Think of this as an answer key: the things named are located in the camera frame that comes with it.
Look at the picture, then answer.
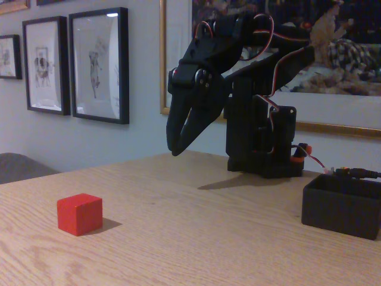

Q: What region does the red cube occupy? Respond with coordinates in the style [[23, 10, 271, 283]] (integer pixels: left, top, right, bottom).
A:
[[57, 192, 104, 237]]

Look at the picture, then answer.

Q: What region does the black robot arm with base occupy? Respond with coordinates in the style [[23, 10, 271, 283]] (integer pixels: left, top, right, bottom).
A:
[[192, 13, 316, 179]]

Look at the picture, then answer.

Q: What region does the black box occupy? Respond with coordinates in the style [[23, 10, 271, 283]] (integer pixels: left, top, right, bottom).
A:
[[301, 173, 381, 241]]

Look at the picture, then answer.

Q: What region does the orange and black table clamp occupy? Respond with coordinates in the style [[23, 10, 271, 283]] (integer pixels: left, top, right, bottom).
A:
[[290, 142, 313, 163]]

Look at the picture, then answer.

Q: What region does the large gold-framed painting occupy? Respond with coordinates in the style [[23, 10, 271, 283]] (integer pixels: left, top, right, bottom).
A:
[[159, 0, 381, 139]]

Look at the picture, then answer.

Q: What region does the grey chair back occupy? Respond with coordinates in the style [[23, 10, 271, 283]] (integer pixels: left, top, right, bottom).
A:
[[0, 153, 60, 185]]

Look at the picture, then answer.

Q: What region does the red white black servo cable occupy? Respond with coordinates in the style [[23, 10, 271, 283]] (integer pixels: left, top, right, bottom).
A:
[[193, 13, 312, 133]]

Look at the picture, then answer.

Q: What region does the red white base lead wire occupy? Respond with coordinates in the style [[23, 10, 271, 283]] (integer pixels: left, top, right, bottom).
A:
[[302, 148, 336, 176]]

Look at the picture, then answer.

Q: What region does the medium black picture frame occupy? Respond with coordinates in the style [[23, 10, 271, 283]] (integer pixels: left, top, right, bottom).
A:
[[22, 16, 71, 116]]

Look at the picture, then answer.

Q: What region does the black power cable with plug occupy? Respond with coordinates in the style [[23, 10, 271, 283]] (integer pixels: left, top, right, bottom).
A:
[[335, 167, 381, 179]]

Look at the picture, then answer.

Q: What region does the small black picture frame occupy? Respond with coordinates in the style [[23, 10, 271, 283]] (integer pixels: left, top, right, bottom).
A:
[[0, 34, 23, 80]]

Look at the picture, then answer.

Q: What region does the gold frame corner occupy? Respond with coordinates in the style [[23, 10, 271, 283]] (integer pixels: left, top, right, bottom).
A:
[[0, 0, 31, 15]]

